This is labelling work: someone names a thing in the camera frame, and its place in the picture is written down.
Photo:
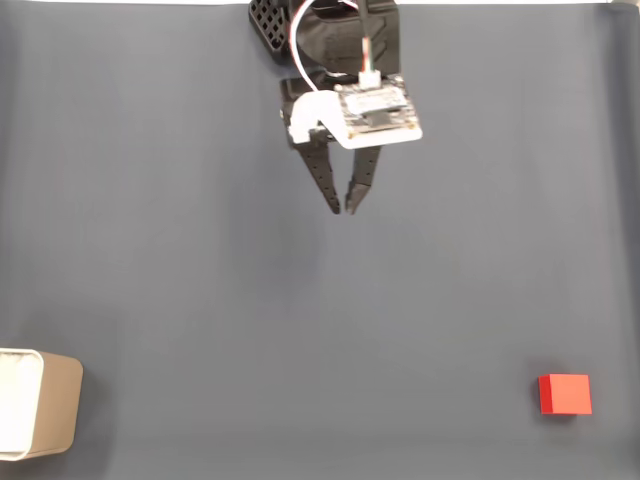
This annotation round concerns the red cube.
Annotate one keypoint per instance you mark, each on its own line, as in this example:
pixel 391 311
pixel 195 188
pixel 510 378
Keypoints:
pixel 567 395

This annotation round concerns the tan box with white rim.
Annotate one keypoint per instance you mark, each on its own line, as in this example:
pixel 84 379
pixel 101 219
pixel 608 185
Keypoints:
pixel 57 405

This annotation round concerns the white crumpled paper lining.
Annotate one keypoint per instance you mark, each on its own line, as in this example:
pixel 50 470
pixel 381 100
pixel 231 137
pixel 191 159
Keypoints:
pixel 15 400

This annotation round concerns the camera board on white mount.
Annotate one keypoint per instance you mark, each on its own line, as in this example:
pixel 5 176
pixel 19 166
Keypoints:
pixel 380 112

